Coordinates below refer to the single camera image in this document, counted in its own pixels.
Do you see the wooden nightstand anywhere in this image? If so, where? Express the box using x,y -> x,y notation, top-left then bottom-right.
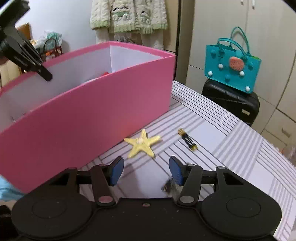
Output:
0,22 -> 33,88

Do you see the clutter of bags on nightstand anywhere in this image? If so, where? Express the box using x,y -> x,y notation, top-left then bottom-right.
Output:
30,31 -> 63,62

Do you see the black gold AA battery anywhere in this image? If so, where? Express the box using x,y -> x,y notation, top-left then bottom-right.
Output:
178,128 -> 198,152

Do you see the yellow starfish ornament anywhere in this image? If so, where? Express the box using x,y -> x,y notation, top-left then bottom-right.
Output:
124,129 -> 161,158

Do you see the large pink storage box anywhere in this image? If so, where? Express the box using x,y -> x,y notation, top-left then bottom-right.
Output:
1,42 -> 175,193

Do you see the black suitcase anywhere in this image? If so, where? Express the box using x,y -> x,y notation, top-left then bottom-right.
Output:
202,79 -> 260,126

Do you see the teal felt handbag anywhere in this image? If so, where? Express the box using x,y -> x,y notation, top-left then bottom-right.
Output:
204,26 -> 261,94

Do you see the cream knitted sweater hanging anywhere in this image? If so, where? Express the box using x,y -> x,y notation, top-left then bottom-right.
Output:
90,0 -> 168,50

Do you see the white wardrobe cabinet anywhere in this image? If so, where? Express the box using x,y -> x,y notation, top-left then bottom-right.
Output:
176,1 -> 295,150

